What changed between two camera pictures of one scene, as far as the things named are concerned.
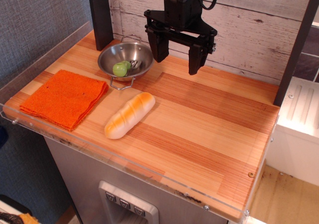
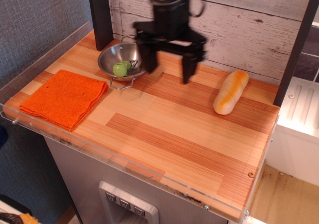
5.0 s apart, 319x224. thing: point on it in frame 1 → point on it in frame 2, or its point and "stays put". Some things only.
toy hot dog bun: [131, 113] → [230, 91]
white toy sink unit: [294, 149] stays put
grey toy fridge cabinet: [105, 192] stays put
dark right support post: [296, 45] stays put
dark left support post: [100, 11] stays put
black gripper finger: [159, 39] → [148, 56]
